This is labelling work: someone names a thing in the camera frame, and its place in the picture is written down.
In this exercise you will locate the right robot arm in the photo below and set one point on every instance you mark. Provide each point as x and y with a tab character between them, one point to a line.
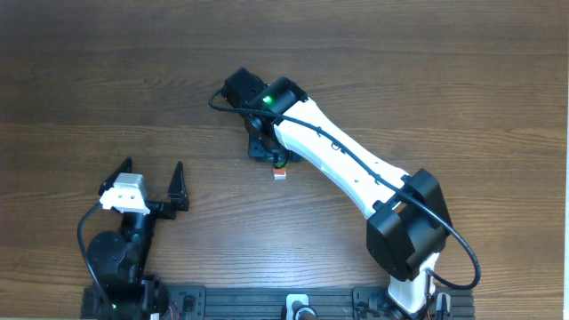
338	160

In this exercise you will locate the orange cube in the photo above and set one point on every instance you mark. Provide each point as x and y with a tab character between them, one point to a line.
279	170

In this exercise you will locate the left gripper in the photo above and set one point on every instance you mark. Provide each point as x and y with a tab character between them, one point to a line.
164	209

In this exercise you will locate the mounting rail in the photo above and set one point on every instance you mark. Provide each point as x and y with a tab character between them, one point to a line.
249	304

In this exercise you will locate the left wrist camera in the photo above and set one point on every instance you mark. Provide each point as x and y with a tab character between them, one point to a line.
126	193

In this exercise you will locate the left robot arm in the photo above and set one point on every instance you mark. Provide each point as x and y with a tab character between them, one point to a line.
106	253

